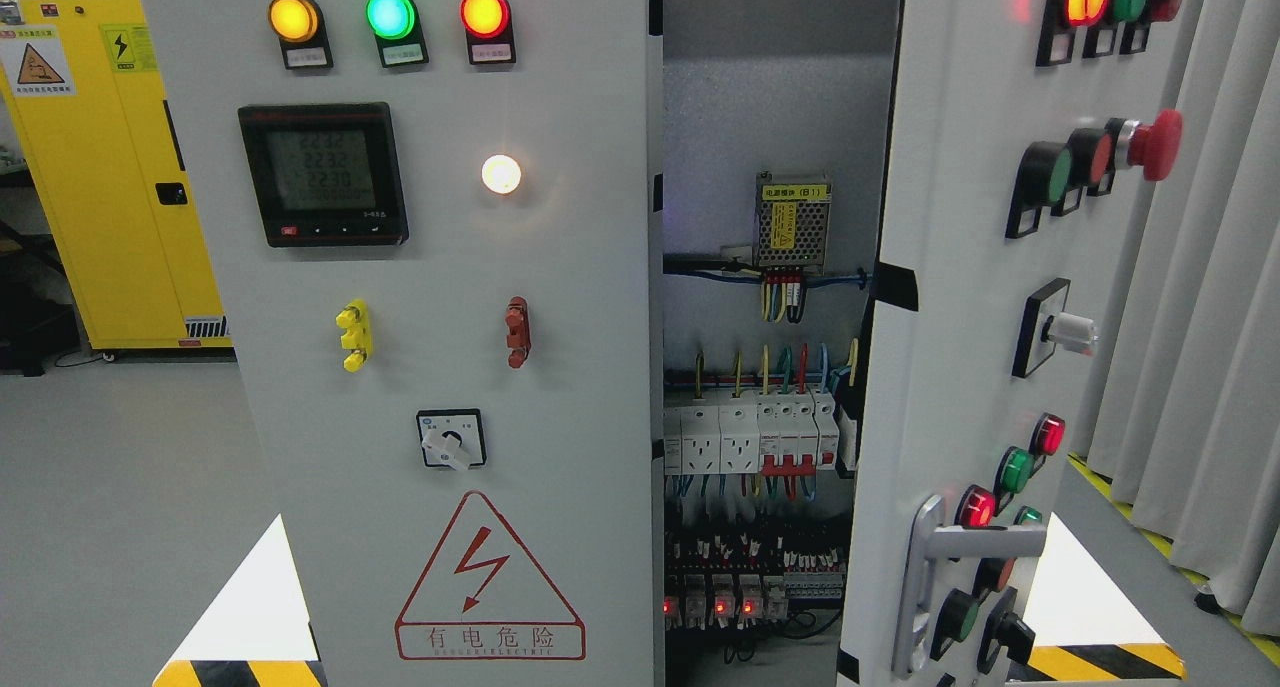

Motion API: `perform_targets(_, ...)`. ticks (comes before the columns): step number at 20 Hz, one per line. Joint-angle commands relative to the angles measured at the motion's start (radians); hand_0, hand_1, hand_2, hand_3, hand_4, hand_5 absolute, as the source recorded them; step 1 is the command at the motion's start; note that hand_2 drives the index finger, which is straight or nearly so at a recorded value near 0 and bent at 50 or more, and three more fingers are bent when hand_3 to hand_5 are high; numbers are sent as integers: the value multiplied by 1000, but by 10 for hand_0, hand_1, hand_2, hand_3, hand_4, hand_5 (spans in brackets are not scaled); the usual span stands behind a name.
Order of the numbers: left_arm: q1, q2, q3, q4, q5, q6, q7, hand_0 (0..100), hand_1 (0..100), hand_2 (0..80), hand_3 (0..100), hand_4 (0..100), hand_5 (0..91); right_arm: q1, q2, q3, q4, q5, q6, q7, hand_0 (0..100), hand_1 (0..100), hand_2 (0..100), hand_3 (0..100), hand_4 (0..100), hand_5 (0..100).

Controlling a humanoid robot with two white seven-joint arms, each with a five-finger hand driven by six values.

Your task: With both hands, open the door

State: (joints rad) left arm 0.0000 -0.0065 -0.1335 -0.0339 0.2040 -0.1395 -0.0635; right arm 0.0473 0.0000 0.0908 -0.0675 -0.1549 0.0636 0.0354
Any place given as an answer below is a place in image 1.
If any grey cabinet door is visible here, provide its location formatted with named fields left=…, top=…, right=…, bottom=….
left=838, top=0, right=1189, bottom=686
left=142, top=0, right=660, bottom=686

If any white socket breaker row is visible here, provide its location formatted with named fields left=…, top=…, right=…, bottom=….
left=660, top=388, right=859, bottom=478

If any metal mesh power supply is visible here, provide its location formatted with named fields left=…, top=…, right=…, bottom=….
left=753, top=169, right=832, bottom=274

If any white lit indicator lamp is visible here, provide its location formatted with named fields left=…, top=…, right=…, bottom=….
left=481, top=154, right=524, bottom=194

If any relay terminal row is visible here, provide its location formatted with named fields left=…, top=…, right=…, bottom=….
left=660, top=517, right=851, bottom=631

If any red electrical hazard sticker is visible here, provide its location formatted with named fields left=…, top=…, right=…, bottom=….
left=396, top=490, right=588, bottom=661

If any red indicator lamp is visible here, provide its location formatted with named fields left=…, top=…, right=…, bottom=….
left=460, top=0, right=517, bottom=67

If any black digital power meter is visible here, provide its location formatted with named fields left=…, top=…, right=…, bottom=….
left=238, top=102, right=410, bottom=248

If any green indicator lamp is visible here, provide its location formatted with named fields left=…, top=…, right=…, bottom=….
left=365, top=0, right=430, bottom=68

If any yellow indicator lamp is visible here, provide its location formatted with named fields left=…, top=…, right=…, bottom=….
left=268, top=0, right=334, bottom=69

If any red emergency stop button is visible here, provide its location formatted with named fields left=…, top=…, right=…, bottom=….
left=1103, top=109, right=1184, bottom=182

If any grey curtain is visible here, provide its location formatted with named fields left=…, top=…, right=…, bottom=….
left=1085, top=0, right=1279, bottom=637

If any yellow safety storage cabinet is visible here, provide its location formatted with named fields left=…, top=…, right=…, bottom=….
left=3, top=0, right=232, bottom=353

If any black white selector switch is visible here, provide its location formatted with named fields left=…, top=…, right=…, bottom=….
left=416, top=408, right=488, bottom=470

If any silver door handle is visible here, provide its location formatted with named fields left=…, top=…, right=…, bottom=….
left=891, top=494, right=1048, bottom=686

